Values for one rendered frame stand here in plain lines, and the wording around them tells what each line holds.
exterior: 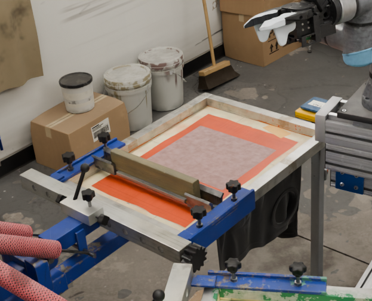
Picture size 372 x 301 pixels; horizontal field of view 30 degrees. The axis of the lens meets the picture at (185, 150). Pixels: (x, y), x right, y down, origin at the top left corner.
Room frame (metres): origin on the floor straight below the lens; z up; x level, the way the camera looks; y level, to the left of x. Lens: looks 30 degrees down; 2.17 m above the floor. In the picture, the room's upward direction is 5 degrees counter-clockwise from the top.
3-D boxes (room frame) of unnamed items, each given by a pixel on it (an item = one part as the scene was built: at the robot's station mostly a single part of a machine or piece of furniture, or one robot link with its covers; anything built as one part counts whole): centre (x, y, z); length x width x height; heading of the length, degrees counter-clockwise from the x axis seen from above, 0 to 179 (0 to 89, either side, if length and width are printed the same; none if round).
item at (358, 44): (1.54, -0.42, 1.55); 0.11 x 0.08 x 0.11; 31
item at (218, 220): (1.68, -0.07, 0.98); 0.30 x 0.05 x 0.07; 136
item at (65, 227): (1.64, 0.35, 1.02); 0.17 x 0.06 x 0.05; 136
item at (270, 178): (2.05, -0.04, 0.97); 0.79 x 0.58 x 0.04; 136
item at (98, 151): (2.07, 0.33, 0.98); 0.30 x 0.05 x 0.07; 136
